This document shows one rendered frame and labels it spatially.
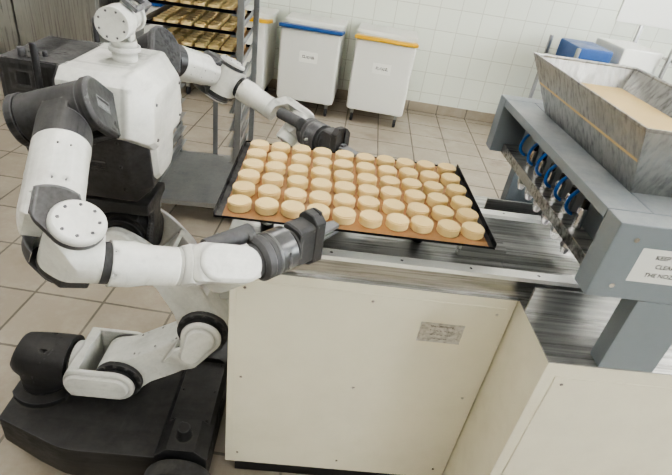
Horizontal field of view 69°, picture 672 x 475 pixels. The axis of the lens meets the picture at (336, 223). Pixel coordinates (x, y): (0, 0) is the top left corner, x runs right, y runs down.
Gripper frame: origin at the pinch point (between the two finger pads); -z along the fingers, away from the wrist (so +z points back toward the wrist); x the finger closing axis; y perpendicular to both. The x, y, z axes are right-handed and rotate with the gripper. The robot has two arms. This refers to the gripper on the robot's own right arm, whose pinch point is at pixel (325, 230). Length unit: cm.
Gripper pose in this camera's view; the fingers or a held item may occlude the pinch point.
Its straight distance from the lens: 101.2
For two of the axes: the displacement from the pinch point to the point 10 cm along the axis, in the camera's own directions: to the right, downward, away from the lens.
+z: -7.1, 2.9, -6.4
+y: -7.0, -4.5, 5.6
